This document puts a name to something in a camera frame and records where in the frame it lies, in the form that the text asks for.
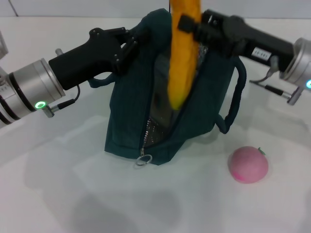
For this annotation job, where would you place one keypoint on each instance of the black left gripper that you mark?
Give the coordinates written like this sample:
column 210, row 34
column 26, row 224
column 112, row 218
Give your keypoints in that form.
column 85, row 60

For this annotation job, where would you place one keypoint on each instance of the pink peach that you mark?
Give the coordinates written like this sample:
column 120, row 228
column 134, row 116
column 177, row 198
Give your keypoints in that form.
column 247, row 165

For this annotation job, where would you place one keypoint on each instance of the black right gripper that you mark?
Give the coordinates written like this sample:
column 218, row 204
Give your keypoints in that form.
column 230, row 34

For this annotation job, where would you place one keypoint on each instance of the dark teal insulated lunch bag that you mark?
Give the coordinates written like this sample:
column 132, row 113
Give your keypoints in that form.
column 209, row 97

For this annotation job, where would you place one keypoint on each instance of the silver left wrist connector post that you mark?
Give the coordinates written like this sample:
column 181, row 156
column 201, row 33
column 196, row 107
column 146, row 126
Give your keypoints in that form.
column 59, row 52

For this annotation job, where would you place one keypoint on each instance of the yellow banana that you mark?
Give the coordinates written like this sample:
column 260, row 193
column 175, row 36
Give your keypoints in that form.
column 183, row 60

